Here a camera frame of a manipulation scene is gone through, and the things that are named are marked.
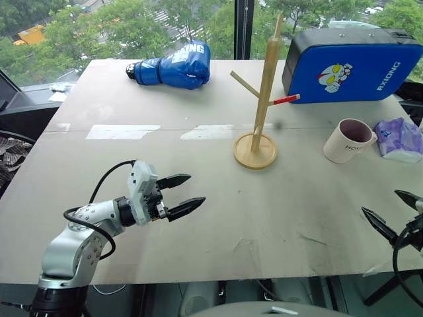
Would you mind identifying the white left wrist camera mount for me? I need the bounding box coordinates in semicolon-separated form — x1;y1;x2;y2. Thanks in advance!
127;160;159;227

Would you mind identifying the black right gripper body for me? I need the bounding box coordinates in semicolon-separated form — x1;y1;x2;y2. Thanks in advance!
404;213;423;254

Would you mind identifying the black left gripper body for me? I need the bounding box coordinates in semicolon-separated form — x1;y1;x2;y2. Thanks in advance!
144;182;170;223

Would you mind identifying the plaid cloth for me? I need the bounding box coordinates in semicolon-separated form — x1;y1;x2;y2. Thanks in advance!
0;136;34;190

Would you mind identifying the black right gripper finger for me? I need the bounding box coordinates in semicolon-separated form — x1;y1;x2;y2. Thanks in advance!
394;190;423;212
361;206;399;247

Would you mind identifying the wooden mug tree stand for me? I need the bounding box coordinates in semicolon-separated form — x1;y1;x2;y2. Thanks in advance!
230;13;301;171

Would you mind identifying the black window frame post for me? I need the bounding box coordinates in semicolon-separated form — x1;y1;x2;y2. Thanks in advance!
233;0;254;61

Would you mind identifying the thin white cable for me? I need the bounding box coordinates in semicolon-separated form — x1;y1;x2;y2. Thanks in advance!
92;282;127;296

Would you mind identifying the crumpled white paper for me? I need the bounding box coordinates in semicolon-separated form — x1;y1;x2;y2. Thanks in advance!
47;82;72;102

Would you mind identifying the black table leg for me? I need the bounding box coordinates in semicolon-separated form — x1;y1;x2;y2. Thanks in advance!
363;273;403;307

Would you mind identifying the purple tissue pack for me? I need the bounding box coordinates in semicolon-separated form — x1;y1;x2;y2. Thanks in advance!
373;117;423;164

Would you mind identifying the white mug pink inside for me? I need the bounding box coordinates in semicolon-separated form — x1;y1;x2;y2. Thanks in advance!
323;118;379;164

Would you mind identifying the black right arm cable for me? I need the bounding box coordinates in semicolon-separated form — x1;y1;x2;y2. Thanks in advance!
392;227;423;310

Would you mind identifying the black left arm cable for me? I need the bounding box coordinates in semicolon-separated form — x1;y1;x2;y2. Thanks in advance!
63;159;137;262

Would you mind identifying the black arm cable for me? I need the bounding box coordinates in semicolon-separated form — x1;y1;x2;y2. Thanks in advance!
392;227;423;310
63;159;137;262

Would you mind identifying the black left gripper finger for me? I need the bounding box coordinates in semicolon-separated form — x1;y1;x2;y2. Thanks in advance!
156;173;192;192
164;196;206;223

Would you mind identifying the blue kick pad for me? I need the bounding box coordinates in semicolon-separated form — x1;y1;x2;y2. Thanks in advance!
281;28;423;105

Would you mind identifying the blue boxing glove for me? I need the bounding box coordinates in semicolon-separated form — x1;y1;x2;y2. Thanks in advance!
125;40;212;90

